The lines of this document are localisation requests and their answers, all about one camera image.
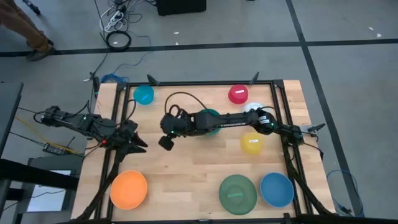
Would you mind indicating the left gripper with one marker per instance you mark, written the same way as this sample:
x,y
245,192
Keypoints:
x,y
128,133

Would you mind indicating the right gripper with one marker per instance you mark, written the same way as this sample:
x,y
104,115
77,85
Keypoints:
x,y
174,123

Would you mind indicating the small cyan bowl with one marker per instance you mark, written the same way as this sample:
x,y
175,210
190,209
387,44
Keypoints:
x,y
144,95

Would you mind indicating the teal bowl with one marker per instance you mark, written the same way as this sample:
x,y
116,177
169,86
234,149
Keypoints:
x,y
215,131

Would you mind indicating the large orange bowl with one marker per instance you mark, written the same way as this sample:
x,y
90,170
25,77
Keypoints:
x,y
128,189

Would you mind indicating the small pink bowl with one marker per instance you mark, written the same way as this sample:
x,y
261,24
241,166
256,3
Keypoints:
x,y
238,94

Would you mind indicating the white bowl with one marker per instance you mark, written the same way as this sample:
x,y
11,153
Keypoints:
x,y
250,106

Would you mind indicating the small yellow bowl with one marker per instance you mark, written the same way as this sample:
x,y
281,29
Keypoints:
x,y
252,143

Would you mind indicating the large green bowl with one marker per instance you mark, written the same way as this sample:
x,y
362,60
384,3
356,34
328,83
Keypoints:
x,y
237,194

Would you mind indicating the blue bowl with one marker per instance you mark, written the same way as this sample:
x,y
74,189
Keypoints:
x,y
276,189

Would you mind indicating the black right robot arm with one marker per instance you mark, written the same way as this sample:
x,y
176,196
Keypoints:
x,y
236,119

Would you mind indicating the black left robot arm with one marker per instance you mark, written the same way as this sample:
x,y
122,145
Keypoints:
x,y
93,124

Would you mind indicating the small black device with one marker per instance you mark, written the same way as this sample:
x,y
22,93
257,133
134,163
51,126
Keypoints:
x,y
96,85

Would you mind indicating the black floor device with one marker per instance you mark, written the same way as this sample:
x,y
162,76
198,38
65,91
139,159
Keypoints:
x,y
54,149

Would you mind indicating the white screen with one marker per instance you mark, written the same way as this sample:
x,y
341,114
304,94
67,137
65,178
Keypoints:
x,y
46,199

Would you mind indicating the black desk edge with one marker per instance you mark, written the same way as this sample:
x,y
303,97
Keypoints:
x,y
31,174

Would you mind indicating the black box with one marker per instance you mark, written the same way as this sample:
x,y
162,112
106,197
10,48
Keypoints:
x,y
180,7

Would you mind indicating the white power strip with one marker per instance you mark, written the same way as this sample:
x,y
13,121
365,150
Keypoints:
x,y
114,17

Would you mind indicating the grey desk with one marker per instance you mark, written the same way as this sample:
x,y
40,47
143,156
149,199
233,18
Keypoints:
x,y
7,109

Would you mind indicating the grey black clamp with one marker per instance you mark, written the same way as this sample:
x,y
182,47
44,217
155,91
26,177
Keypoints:
x,y
315,127

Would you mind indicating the person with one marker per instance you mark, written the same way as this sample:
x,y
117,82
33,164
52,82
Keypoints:
x,y
18,21

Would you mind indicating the black tripod leg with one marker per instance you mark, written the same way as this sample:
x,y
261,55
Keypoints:
x,y
31,7

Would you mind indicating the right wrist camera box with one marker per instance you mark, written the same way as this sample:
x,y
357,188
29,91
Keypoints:
x,y
166,143

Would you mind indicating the black frame brace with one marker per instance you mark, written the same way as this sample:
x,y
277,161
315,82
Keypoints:
x,y
153,80
254,78

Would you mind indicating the black table frame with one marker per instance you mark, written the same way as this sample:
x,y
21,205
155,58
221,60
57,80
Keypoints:
x,y
202,83

